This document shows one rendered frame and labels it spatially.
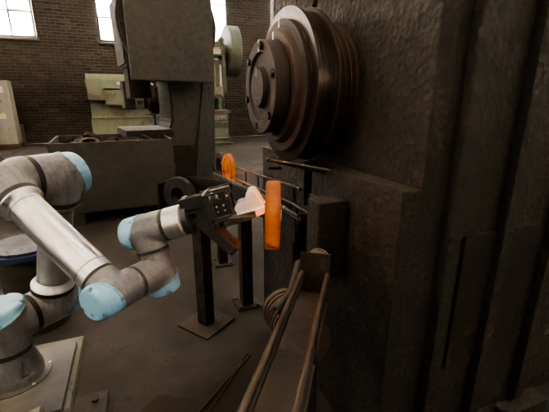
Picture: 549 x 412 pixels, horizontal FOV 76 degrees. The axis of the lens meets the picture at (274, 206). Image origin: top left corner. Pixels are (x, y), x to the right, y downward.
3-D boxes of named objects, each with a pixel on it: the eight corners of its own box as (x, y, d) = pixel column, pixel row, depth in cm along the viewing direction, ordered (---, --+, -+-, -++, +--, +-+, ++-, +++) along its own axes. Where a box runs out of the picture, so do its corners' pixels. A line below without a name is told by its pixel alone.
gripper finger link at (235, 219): (254, 212, 75) (215, 222, 76) (256, 219, 76) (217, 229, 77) (256, 206, 80) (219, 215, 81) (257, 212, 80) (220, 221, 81)
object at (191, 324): (198, 304, 194) (190, 176, 174) (236, 320, 181) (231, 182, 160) (170, 322, 178) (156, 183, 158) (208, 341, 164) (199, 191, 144)
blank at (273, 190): (278, 256, 85) (265, 256, 85) (280, 196, 90) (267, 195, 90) (280, 239, 70) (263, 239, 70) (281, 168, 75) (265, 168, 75)
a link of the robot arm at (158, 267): (131, 306, 79) (116, 261, 78) (166, 285, 89) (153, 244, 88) (155, 306, 76) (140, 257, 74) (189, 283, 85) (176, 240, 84)
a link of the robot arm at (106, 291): (-41, 151, 75) (112, 300, 64) (15, 146, 85) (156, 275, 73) (-44, 194, 80) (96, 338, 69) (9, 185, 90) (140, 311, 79)
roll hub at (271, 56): (258, 129, 129) (257, 47, 121) (290, 136, 104) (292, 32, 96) (244, 130, 127) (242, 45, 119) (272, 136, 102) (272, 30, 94)
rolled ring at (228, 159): (228, 191, 208) (233, 191, 209) (232, 167, 195) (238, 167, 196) (220, 171, 219) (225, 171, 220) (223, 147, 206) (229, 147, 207)
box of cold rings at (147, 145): (165, 194, 425) (158, 127, 402) (179, 213, 353) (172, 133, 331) (67, 204, 381) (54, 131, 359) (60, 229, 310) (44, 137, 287)
